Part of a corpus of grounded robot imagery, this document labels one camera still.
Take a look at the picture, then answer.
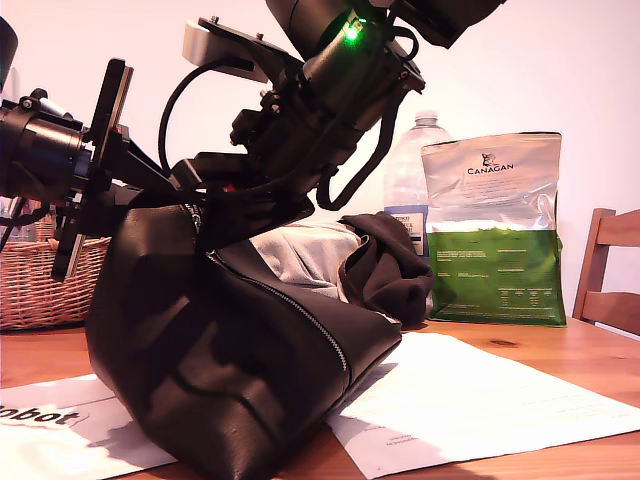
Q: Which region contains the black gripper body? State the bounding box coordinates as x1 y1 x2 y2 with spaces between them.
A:
168 69 352 190
8 58 136 280

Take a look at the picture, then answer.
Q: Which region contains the black leather zip bag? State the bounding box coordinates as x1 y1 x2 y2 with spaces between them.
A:
84 192 404 480

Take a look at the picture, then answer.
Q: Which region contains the green silver pet food bag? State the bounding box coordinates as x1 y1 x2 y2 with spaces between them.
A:
421 131 569 329

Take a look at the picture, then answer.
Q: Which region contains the wicker basket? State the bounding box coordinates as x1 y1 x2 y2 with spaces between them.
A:
0 199 114 331

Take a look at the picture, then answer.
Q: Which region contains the large clear water bottle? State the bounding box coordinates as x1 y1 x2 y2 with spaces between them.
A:
383 109 455 261

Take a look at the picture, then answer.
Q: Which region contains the dark brown grey-lined hoodie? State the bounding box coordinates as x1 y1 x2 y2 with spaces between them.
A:
249 212 435 331

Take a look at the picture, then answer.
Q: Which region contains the white LeRobot text sticker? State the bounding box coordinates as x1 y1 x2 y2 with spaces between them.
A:
0 405 94 432

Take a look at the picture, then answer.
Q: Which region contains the white printed paper sheet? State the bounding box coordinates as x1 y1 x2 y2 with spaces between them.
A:
324 332 640 479

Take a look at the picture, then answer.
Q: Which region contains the wooden chair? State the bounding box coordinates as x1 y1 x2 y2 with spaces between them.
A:
572 207 640 337

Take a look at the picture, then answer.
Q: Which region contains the thin black camera cable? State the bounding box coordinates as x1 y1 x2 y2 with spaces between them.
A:
158 63 226 176

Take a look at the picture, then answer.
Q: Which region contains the arm wrist camera box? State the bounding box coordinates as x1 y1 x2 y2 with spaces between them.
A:
182 16 307 85
2 87 84 126

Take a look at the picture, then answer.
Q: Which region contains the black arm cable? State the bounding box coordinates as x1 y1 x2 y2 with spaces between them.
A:
0 197 56 251

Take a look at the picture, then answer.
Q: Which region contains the thick black sleeved cable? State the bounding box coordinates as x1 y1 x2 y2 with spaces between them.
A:
313 109 401 211

